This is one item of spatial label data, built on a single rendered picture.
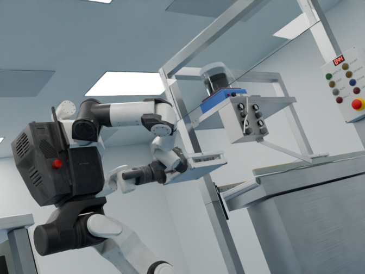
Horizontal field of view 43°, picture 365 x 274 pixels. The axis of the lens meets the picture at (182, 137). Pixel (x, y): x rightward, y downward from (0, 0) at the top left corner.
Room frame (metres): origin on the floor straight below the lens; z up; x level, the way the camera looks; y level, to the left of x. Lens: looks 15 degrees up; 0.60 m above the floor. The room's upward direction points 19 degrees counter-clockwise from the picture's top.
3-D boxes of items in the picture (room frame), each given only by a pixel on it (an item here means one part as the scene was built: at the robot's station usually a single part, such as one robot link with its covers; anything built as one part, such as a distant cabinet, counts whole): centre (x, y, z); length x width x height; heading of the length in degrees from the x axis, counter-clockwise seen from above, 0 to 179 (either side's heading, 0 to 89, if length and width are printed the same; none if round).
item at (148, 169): (2.18, 0.20, 1.06); 0.12 x 0.10 x 0.13; 126
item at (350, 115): (1.80, -0.72, 1.05); 0.17 x 0.06 x 0.26; 45
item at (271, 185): (2.96, -0.67, 0.85); 1.30 x 0.29 x 0.10; 135
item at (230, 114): (2.46, -0.34, 1.22); 0.22 x 0.11 x 0.20; 135
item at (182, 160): (2.06, 0.06, 1.06); 0.12 x 0.10 x 0.13; 166
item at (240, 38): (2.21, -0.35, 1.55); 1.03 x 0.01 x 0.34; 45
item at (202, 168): (2.28, 0.00, 1.02); 0.24 x 0.24 x 0.02; 44
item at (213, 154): (2.28, 0.00, 1.06); 0.25 x 0.24 x 0.02; 44
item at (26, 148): (1.80, 0.49, 1.15); 0.34 x 0.30 x 0.36; 44
